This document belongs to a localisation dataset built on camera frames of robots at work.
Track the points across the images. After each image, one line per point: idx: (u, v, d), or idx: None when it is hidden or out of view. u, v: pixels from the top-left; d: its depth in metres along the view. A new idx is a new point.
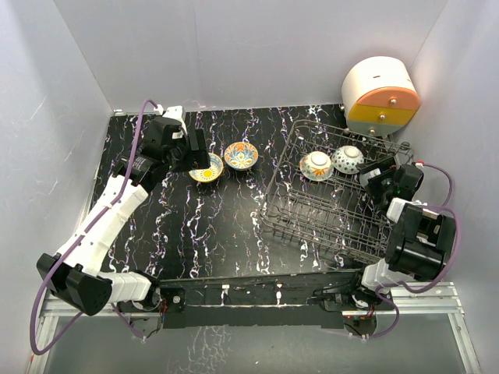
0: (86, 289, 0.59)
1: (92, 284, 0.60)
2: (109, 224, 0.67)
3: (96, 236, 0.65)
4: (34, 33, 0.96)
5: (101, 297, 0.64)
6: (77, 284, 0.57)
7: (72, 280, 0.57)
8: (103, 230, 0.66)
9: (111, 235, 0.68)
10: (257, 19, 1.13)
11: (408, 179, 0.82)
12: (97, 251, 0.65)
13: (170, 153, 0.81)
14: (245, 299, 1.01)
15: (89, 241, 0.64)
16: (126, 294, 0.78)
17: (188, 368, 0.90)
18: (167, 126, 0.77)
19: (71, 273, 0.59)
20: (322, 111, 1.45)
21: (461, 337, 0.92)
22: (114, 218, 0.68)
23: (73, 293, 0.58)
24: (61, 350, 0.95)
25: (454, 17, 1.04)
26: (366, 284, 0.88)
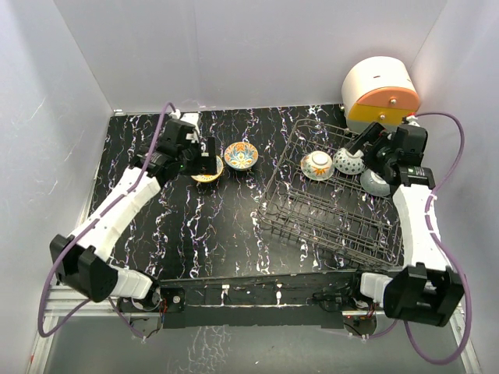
0: (97, 273, 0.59)
1: (101, 266, 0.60)
2: (123, 210, 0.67)
3: (111, 220, 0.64)
4: (35, 33, 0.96)
5: (107, 285, 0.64)
6: (89, 264, 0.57)
7: (85, 261, 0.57)
8: (118, 215, 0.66)
9: (124, 222, 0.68)
10: (257, 19, 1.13)
11: (415, 139, 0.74)
12: (110, 236, 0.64)
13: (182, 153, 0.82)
14: (245, 299, 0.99)
15: (103, 225, 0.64)
16: (128, 290, 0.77)
17: (188, 368, 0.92)
18: (182, 126, 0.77)
19: (83, 254, 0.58)
20: (322, 111, 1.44)
21: (462, 337, 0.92)
22: (129, 205, 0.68)
23: (82, 274, 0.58)
24: (61, 350, 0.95)
25: (454, 17, 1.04)
26: (365, 294, 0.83)
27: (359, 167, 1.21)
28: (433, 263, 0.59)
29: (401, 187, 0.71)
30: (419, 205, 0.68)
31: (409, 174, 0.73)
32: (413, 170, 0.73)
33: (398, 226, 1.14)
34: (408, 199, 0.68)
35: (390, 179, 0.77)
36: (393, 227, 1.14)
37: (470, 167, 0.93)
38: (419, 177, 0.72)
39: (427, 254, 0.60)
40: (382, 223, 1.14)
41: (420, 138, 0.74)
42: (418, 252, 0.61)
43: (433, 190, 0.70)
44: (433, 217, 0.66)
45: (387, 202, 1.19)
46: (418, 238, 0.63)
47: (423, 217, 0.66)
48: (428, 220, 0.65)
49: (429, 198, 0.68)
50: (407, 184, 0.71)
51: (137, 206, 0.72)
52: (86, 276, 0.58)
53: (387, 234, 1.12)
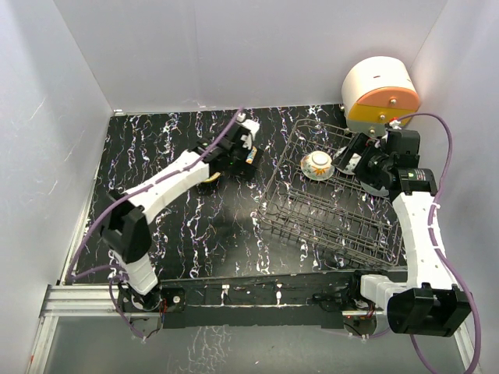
0: (136, 231, 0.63)
1: (142, 227, 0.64)
2: (175, 183, 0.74)
3: (162, 188, 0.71)
4: (35, 33, 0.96)
5: (139, 251, 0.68)
6: (135, 221, 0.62)
7: (132, 216, 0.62)
8: (170, 186, 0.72)
9: (172, 194, 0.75)
10: (257, 19, 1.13)
11: (410, 141, 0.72)
12: (158, 202, 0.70)
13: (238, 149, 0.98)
14: (245, 299, 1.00)
15: (155, 192, 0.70)
16: (138, 277, 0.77)
17: (188, 368, 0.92)
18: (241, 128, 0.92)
19: (132, 211, 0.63)
20: (322, 111, 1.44)
21: (461, 336, 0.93)
22: (181, 181, 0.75)
23: (125, 231, 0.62)
24: (61, 350, 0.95)
25: (454, 17, 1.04)
26: (365, 296, 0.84)
27: None
28: (439, 283, 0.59)
29: (401, 195, 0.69)
30: (421, 217, 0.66)
31: (410, 179, 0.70)
32: (413, 173, 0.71)
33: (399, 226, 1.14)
34: (411, 212, 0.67)
35: (390, 185, 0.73)
36: (393, 227, 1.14)
37: (470, 167, 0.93)
38: (421, 180, 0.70)
39: (431, 272, 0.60)
40: (382, 223, 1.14)
41: (414, 140, 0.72)
42: (422, 270, 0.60)
43: (434, 198, 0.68)
44: (436, 229, 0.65)
45: (387, 201, 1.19)
46: (422, 255, 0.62)
47: (427, 231, 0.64)
48: (432, 234, 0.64)
49: (431, 209, 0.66)
50: (408, 191, 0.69)
51: (187, 183, 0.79)
52: (129, 231, 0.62)
53: (387, 234, 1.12)
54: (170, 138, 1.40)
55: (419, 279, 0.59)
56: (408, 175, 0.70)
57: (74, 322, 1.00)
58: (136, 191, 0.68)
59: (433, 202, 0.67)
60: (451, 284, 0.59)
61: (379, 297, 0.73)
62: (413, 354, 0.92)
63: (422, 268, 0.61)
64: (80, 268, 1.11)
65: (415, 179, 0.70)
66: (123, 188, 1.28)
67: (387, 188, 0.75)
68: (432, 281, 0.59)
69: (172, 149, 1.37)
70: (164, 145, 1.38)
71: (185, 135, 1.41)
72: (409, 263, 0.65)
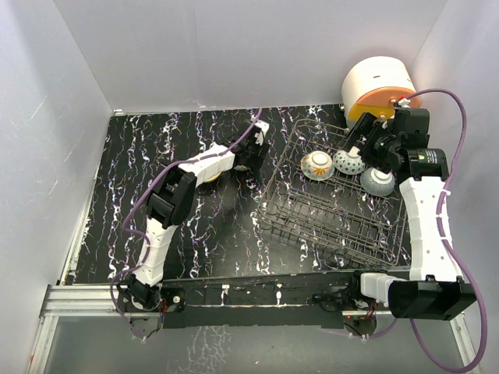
0: (187, 193, 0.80)
1: (190, 192, 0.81)
2: (214, 162, 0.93)
3: (206, 164, 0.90)
4: (34, 33, 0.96)
5: (180, 216, 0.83)
6: (189, 181, 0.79)
7: (187, 178, 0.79)
8: (211, 162, 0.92)
9: (209, 172, 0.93)
10: (257, 19, 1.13)
11: (419, 118, 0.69)
12: (201, 174, 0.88)
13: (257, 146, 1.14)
14: (245, 300, 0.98)
15: (200, 165, 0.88)
16: (153, 260, 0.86)
17: (188, 368, 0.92)
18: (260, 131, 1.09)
19: (185, 175, 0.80)
20: (322, 111, 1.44)
21: (461, 338, 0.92)
22: (216, 162, 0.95)
23: (180, 189, 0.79)
24: (61, 350, 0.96)
25: (454, 17, 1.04)
26: (366, 295, 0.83)
27: (359, 167, 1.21)
28: (444, 274, 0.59)
29: (410, 181, 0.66)
30: (430, 204, 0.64)
31: (420, 161, 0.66)
32: (424, 155, 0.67)
33: (399, 226, 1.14)
34: (419, 199, 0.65)
35: (398, 166, 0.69)
36: (393, 226, 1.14)
37: (470, 167, 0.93)
38: (431, 162, 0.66)
39: (437, 263, 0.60)
40: (382, 223, 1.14)
41: (424, 117, 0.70)
42: (428, 262, 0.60)
43: (445, 184, 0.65)
44: (444, 219, 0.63)
45: (387, 202, 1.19)
46: (429, 246, 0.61)
47: (435, 220, 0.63)
48: (440, 224, 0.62)
49: (440, 195, 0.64)
50: (417, 176, 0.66)
51: (220, 167, 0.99)
52: (183, 191, 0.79)
53: (387, 234, 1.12)
54: (170, 138, 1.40)
55: (423, 270, 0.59)
56: (418, 157, 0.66)
57: (74, 322, 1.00)
58: (185, 162, 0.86)
59: (443, 189, 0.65)
60: (455, 274, 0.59)
61: (380, 292, 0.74)
62: (413, 354, 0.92)
63: (427, 259, 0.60)
64: (80, 268, 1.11)
65: (426, 162, 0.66)
66: (123, 188, 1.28)
67: (394, 170, 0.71)
68: (437, 273, 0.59)
69: (171, 149, 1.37)
70: (164, 145, 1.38)
71: (185, 135, 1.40)
72: (415, 252, 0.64)
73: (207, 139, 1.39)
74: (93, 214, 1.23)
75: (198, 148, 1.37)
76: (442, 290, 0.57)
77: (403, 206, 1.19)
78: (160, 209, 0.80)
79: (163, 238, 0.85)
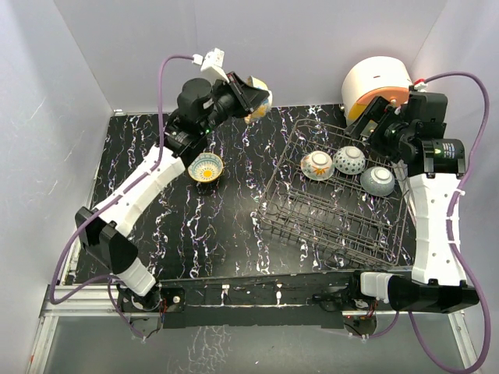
0: (115, 248, 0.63)
1: (122, 239, 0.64)
2: (146, 188, 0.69)
3: (134, 197, 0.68)
4: (34, 33, 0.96)
5: (125, 262, 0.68)
6: (109, 238, 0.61)
7: (105, 234, 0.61)
8: (143, 190, 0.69)
9: (147, 199, 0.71)
10: (257, 19, 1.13)
11: (435, 105, 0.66)
12: (131, 213, 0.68)
13: (221, 107, 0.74)
14: (245, 300, 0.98)
15: (125, 202, 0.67)
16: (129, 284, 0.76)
17: (188, 368, 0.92)
18: (196, 100, 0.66)
19: (105, 228, 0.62)
20: (322, 111, 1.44)
21: (461, 337, 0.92)
22: (151, 182, 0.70)
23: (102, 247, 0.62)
24: (61, 351, 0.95)
25: (454, 18, 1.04)
26: (366, 294, 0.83)
27: (359, 167, 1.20)
28: (447, 278, 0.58)
29: (422, 178, 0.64)
30: (441, 206, 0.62)
31: (436, 156, 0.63)
32: (440, 148, 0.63)
33: (398, 225, 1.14)
34: (429, 199, 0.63)
35: (411, 157, 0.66)
36: (393, 226, 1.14)
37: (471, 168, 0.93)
38: (447, 157, 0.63)
39: (442, 267, 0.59)
40: (382, 223, 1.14)
41: (440, 104, 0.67)
42: (433, 265, 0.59)
43: (461, 182, 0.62)
44: (454, 220, 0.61)
45: (387, 202, 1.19)
46: (435, 248, 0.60)
47: (444, 222, 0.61)
48: (450, 226, 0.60)
49: (454, 196, 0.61)
50: (430, 173, 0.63)
51: (161, 182, 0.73)
52: (107, 249, 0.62)
53: (387, 234, 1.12)
54: None
55: (426, 273, 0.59)
56: (433, 151, 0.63)
57: (74, 322, 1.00)
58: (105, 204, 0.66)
59: (457, 188, 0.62)
60: (459, 278, 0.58)
61: (380, 290, 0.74)
62: (412, 354, 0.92)
63: (432, 262, 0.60)
64: (81, 268, 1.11)
65: (441, 156, 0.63)
66: None
67: (407, 162, 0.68)
68: (441, 277, 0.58)
69: None
70: None
71: None
72: (419, 251, 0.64)
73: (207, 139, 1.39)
74: None
75: None
76: (444, 294, 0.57)
77: (403, 206, 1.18)
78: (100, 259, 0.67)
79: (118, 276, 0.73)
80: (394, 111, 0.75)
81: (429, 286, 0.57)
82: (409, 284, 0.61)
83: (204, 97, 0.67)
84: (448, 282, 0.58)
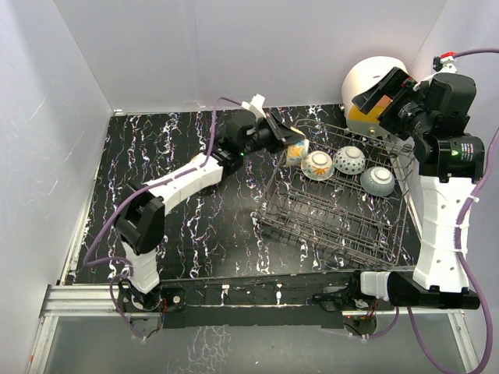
0: (153, 224, 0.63)
1: (161, 218, 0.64)
2: (192, 181, 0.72)
3: (181, 184, 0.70)
4: (34, 32, 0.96)
5: (151, 245, 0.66)
6: (154, 209, 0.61)
7: (154, 205, 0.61)
8: (191, 181, 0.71)
9: (188, 192, 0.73)
10: (257, 19, 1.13)
11: (461, 98, 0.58)
12: (175, 198, 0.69)
13: (260, 138, 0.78)
14: (245, 300, 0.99)
15: (173, 186, 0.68)
16: (138, 277, 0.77)
17: (188, 368, 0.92)
18: (242, 127, 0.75)
19: (153, 200, 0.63)
20: (322, 111, 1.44)
21: (462, 337, 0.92)
22: (197, 178, 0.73)
23: (144, 219, 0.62)
24: (61, 351, 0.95)
25: (454, 18, 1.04)
26: (366, 294, 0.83)
27: (359, 168, 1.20)
28: (450, 286, 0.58)
29: (435, 181, 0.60)
30: (451, 212, 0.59)
31: (451, 158, 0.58)
32: (458, 149, 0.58)
33: (399, 226, 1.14)
34: (440, 203, 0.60)
35: (424, 156, 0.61)
36: (393, 226, 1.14)
37: None
38: (465, 158, 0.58)
39: (444, 275, 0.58)
40: (382, 223, 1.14)
41: (467, 97, 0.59)
42: (436, 272, 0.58)
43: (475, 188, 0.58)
44: (464, 228, 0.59)
45: (387, 202, 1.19)
46: (440, 255, 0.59)
47: (453, 229, 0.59)
48: (458, 234, 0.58)
49: (466, 203, 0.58)
50: (444, 178, 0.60)
51: (203, 183, 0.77)
52: (147, 221, 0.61)
53: (387, 234, 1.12)
54: (170, 138, 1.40)
55: (428, 280, 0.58)
56: (450, 153, 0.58)
57: (74, 322, 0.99)
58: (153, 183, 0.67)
59: (471, 195, 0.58)
60: (461, 286, 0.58)
61: (379, 288, 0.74)
62: (412, 354, 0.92)
63: (436, 269, 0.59)
64: (81, 268, 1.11)
65: (458, 158, 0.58)
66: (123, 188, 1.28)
67: (419, 160, 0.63)
68: (443, 284, 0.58)
69: (171, 149, 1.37)
70: (164, 145, 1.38)
71: (185, 135, 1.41)
72: (424, 254, 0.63)
73: (207, 139, 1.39)
74: (93, 214, 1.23)
75: (198, 148, 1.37)
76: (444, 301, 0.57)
77: (402, 205, 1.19)
78: (127, 236, 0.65)
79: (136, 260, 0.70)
80: (412, 88, 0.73)
81: (430, 293, 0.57)
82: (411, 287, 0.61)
83: (248, 125, 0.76)
84: (451, 290, 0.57)
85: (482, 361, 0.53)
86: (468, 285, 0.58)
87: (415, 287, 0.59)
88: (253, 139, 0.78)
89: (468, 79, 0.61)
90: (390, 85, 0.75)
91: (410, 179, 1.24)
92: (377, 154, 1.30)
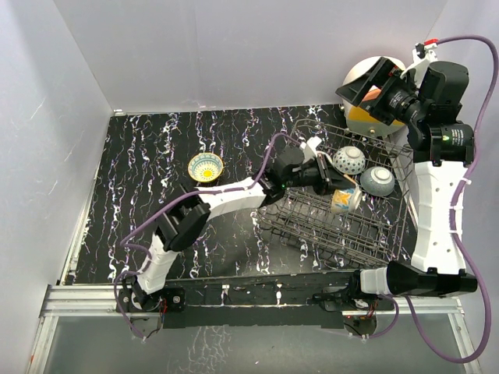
0: (194, 227, 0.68)
1: (202, 223, 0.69)
2: (238, 199, 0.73)
3: (228, 199, 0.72)
4: (34, 32, 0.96)
5: (183, 245, 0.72)
6: (202, 213, 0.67)
7: (200, 210, 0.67)
8: (235, 199, 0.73)
9: (229, 207, 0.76)
10: (257, 19, 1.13)
11: (454, 86, 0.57)
12: (217, 208, 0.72)
13: (306, 176, 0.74)
14: (245, 300, 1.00)
15: (220, 198, 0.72)
16: (152, 273, 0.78)
17: (188, 368, 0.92)
18: (290, 165, 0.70)
19: (199, 205, 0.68)
20: (322, 111, 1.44)
21: (461, 337, 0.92)
22: (242, 198, 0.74)
23: (189, 219, 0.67)
24: (60, 351, 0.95)
25: (454, 18, 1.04)
26: (366, 292, 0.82)
27: (359, 168, 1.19)
28: (447, 267, 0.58)
29: (428, 166, 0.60)
30: (446, 193, 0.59)
31: (444, 143, 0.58)
32: (450, 135, 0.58)
33: (399, 226, 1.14)
34: (434, 186, 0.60)
35: (417, 144, 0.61)
36: (393, 227, 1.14)
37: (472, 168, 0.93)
38: (456, 143, 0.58)
39: (442, 256, 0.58)
40: (382, 223, 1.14)
41: (460, 85, 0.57)
42: (433, 253, 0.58)
43: (467, 170, 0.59)
44: (458, 209, 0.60)
45: (387, 202, 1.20)
46: (436, 238, 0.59)
47: (448, 211, 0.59)
48: (452, 216, 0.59)
49: (460, 185, 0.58)
50: (437, 162, 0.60)
51: (245, 203, 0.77)
52: (191, 221, 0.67)
53: (387, 234, 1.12)
54: (170, 138, 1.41)
55: (426, 262, 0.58)
56: (442, 138, 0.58)
57: (73, 322, 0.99)
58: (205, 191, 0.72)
59: (463, 177, 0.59)
60: (458, 267, 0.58)
61: (380, 285, 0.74)
62: (412, 353, 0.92)
63: (433, 251, 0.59)
64: (80, 268, 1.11)
65: (450, 142, 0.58)
66: (123, 188, 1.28)
67: (412, 146, 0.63)
68: (440, 266, 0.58)
69: (171, 149, 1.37)
70: (164, 145, 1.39)
71: (185, 135, 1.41)
72: (419, 238, 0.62)
73: (207, 139, 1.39)
74: (93, 214, 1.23)
75: (198, 148, 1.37)
76: (443, 284, 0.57)
77: (402, 205, 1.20)
78: (164, 231, 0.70)
79: (161, 257, 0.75)
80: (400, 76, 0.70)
81: (429, 275, 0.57)
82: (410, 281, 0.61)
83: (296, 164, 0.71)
84: (448, 271, 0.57)
85: (483, 340, 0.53)
86: (465, 266, 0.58)
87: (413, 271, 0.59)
88: (298, 175, 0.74)
89: (461, 68, 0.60)
90: (379, 76, 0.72)
91: (410, 179, 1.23)
92: (377, 154, 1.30)
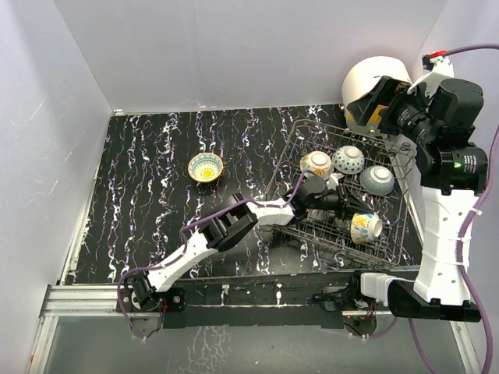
0: (240, 234, 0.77)
1: (245, 232, 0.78)
2: (277, 213, 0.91)
3: (268, 211, 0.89)
4: (34, 31, 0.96)
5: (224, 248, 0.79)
6: (251, 220, 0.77)
7: (249, 218, 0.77)
8: (274, 213, 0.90)
9: (267, 220, 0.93)
10: (257, 19, 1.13)
11: (468, 111, 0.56)
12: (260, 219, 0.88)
13: (327, 201, 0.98)
14: (245, 300, 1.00)
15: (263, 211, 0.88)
16: (178, 269, 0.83)
17: (188, 368, 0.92)
18: (311, 192, 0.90)
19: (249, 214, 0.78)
20: (322, 111, 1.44)
21: (461, 337, 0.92)
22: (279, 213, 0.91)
23: (238, 225, 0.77)
24: (60, 352, 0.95)
25: (454, 18, 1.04)
26: (366, 295, 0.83)
27: (358, 167, 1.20)
28: (450, 298, 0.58)
29: (437, 194, 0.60)
30: (454, 224, 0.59)
31: (454, 170, 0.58)
32: (461, 162, 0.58)
33: (399, 226, 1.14)
34: (442, 216, 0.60)
35: (426, 167, 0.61)
36: (393, 227, 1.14)
37: None
38: (467, 171, 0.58)
39: (445, 287, 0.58)
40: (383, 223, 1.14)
41: (473, 108, 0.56)
42: (437, 284, 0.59)
43: (476, 201, 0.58)
44: (465, 241, 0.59)
45: (387, 202, 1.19)
46: (440, 268, 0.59)
47: (454, 242, 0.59)
48: (459, 247, 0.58)
49: (468, 216, 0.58)
50: (446, 188, 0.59)
51: (277, 218, 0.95)
52: (240, 227, 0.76)
53: (387, 234, 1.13)
54: (170, 138, 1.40)
55: (429, 292, 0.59)
56: (452, 164, 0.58)
57: (73, 322, 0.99)
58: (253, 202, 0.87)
59: (473, 208, 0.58)
60: (461, 298, 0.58)
61: (379, 291, 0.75)
62: (413, 353, 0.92)
63: (436, 282, 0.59)
64: (80, 268, 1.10)
65: (461, 170, 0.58)
66: (123, 188, 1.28)
67: (421, 170, 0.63)
68: (444, 297, 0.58)
69: (171, 149, 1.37)
70: (164, 145, 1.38)
71: (185, 135, 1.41)
72: (425, 266, 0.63)
73: (207, 139, 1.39)
74: (93, 214, 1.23)
75: (198, 148, 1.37)
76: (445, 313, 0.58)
77: (402, 205, 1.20)
78: (212, 231, 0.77)
79: (199, 255, 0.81)
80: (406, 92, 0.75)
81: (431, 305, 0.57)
82: (411, 296, 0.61)
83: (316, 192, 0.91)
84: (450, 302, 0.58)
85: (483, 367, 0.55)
86: (468, 298, 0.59)
87: (415, 299, 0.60)
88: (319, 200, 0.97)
89: (477, 89, 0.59)
90: (382, 94, 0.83)
91: (409, 179, 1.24)
92: (377, 153, 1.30)
